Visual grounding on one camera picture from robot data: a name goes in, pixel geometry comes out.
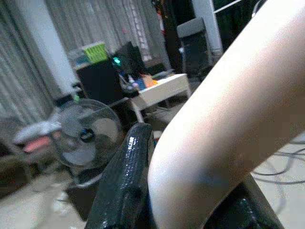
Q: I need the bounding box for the grey floor fan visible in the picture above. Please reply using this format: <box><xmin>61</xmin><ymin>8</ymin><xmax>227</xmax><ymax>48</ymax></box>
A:
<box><xmin>53</xmin><ymin>98</ymin><xmax>124</xmax><ymax>189</ymax></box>

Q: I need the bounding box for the orange item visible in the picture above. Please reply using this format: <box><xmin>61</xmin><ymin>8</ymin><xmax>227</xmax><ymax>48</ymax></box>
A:
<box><xmin>142</xmin><ymin>74</ymin><xmax>160</xmax><ymax>89</ymax></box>

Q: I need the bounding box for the green box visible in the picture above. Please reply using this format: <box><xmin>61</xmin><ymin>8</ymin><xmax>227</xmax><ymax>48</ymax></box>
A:
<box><xmin>82</xmin><ymin>42</ymin><xmax>109</xmax><ymax>64</ymax></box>

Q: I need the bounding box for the grey black chair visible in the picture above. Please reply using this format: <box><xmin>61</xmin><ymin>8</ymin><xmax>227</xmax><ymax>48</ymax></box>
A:
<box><xmin>176</xmin><ymin>17</ymin><xmax>214</xmax><ymax>77</ymax></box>

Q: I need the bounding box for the black cabinet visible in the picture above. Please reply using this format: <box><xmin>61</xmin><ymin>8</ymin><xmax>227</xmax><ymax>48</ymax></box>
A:
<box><xmin>75</xmin><ymin>59</ymin><xmax>125</xmax><ymax>106</ymax></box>

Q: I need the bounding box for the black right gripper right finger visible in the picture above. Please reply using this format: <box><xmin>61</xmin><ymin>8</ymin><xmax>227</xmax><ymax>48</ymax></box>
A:
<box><xmin>207</xmin><ymin>173</ymin><xmax>285</xmax><ymax>229</ymax></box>

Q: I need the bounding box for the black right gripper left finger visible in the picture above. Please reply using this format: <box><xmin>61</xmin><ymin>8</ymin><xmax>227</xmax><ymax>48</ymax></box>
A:
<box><xmin>85</xmin><ymin>123</ymin><xmax>156</xmax><ymax>229</ymax></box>

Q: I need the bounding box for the pink grey stool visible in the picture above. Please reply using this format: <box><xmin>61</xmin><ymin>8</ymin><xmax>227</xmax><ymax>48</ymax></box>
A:
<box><xmin>13</xmin><ymin>121</ymin><xmax>63</xmax><ymax>157</ymax></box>

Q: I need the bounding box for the grey floor cable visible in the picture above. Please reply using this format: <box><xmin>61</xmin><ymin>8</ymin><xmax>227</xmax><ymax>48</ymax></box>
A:
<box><xmin>252</xmin><ymin>167</ymin><xmax>305</xmax><ymax>186</ymax></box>
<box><xmin>266</xmin><ymin>140</ymin><xmax>305</xmax><ymax>176</ymax></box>

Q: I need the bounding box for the white low table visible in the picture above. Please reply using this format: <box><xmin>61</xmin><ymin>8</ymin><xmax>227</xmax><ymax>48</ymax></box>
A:
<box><xmin>130</xmin><ymin>73</ymin><xmax>193</xmax><ymax>123</ymax></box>

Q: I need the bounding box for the black monitor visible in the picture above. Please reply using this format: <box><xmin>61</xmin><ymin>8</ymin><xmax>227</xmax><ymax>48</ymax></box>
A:
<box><xmin>116</xmin><ymin>41</ymin><xmax>145</xmax><ymax>75</ymax></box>

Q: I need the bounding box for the grey sheer curtain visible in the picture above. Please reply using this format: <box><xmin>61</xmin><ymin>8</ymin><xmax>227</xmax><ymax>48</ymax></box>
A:
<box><xmin>0</xmin><ymin>0</ymin><xmax>169</xmax><ymax>126</ymax></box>

